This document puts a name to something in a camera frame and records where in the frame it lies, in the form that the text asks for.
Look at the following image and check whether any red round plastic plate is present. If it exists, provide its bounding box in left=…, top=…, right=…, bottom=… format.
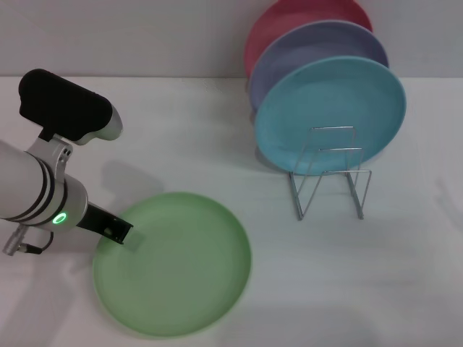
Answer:
left=244, top=0, right=373, bottom=79

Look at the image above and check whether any teal round plastic plate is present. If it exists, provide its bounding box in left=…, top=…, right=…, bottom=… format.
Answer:
left=253, top=55, right=407, bottom=177

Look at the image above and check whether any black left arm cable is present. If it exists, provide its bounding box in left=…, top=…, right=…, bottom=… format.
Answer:
left=2, top=226, right=55, bottom=256

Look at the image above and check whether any green round plastic plate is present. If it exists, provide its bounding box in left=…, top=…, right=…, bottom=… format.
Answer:
left=92, top=191, right=252, bottom=340

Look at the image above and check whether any purple round plastic plate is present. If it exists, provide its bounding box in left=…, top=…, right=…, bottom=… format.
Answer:
left=247, top=20, right=390, bottom=116

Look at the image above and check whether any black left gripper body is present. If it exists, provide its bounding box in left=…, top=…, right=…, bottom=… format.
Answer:
left=76, top=202, right=113, bottom=236

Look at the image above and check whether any chrome wire plate rack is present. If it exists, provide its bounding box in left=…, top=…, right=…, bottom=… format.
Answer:
left=288, top=125, right=373, bottom=222

